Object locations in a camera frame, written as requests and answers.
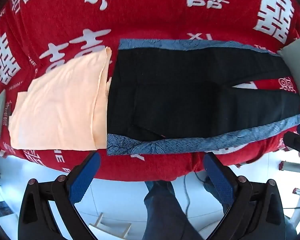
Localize black pants with blue trim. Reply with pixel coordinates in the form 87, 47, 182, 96
106, 39, 300, 157

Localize folded peach cloth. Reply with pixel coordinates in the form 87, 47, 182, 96
8, 47, 113, 151

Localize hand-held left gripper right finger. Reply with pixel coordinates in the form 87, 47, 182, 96
203, 152, 287, 240

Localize person's left leg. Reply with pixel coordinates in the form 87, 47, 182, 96
143, 179, 203, 240

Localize red printed blanket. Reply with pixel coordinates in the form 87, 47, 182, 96
0, 0, 300, 183

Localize black cable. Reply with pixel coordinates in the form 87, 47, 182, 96
184, 171, 208, 220

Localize wooden stool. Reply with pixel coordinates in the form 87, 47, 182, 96
89, 212, 132, 239

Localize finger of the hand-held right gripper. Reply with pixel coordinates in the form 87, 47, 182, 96
284, 124, 300, 159

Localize white metal rack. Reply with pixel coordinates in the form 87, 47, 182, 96
277, 159, 300, 228

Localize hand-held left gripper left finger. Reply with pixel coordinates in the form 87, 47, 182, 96
17, 152, 102, 240

